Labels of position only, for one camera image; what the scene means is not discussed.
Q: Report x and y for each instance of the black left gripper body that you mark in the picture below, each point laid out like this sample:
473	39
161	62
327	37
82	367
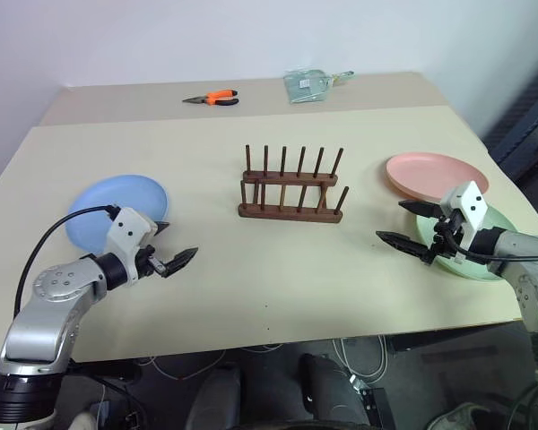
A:
145	264

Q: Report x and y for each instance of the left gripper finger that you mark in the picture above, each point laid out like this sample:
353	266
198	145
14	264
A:
162	226
181	260

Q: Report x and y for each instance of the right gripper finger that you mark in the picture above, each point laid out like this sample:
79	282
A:
405	244
423	209

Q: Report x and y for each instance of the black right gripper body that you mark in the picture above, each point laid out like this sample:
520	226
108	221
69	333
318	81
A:
444	239

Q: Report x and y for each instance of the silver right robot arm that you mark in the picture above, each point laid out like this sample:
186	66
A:
531	273

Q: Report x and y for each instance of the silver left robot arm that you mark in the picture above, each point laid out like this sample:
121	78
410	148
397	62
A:
49	309

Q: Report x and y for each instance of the wooden dish rack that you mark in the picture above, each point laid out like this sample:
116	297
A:
291	210

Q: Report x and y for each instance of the pink-red plate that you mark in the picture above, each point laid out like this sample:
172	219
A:
430	172

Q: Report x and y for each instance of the green plate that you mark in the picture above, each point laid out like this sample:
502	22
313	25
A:
497	221

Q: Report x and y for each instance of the blue plate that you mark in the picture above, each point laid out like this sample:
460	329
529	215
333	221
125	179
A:
116	192

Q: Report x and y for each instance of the dark rounded shape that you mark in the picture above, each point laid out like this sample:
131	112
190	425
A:
327	389
215	398

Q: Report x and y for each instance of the black box under table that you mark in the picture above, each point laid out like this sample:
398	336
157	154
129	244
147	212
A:
381	410

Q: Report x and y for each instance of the clear plastic bag packet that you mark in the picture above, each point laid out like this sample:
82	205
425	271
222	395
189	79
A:
307	87

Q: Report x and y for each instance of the grey shoe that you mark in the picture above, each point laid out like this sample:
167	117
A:
459	416

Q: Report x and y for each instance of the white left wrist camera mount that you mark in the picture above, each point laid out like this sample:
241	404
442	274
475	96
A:
127	228

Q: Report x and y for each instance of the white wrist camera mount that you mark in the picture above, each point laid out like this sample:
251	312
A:
127	228
471	203

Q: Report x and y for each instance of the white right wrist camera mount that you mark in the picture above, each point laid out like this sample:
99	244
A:
471	203

